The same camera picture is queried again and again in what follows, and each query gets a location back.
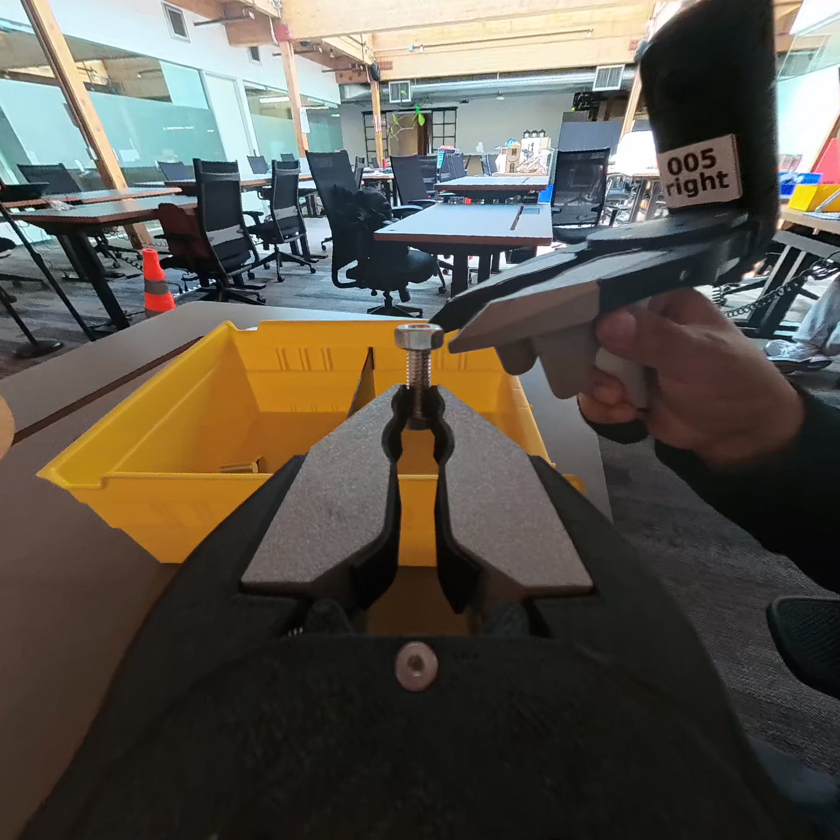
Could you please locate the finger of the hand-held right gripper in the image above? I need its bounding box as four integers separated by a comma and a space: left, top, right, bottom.
428, 246, 614, 333
445, 277, 602, 357

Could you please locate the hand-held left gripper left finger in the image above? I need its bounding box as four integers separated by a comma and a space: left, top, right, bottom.
241, 382, 404, 610

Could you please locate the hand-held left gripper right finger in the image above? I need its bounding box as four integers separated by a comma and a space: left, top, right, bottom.
428, 383, 595, 614

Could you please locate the yellow divided plastic bin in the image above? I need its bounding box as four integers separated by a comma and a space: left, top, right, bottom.
37, 319, 585, 567

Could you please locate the person's right hand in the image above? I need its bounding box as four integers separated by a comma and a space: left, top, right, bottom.
577, 285, 807, 468

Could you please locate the black office chair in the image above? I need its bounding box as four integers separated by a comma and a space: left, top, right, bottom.
306, 150, 448, 319
192, 159, 269, 306
551, 147, 613, 245
389, 154, 439, 207
248, 159, 319, 284

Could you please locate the cardboard box stack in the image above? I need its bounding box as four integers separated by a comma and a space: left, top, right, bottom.
495, 131, 553, 177

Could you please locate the green plant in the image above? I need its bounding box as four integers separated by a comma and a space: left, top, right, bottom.
387, 105, 429, 142

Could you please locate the orange traffic cone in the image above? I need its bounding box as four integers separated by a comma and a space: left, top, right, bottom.
140, 247, 178, 319

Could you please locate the person's leg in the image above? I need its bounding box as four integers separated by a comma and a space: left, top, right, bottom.
748, 735, 840, 840

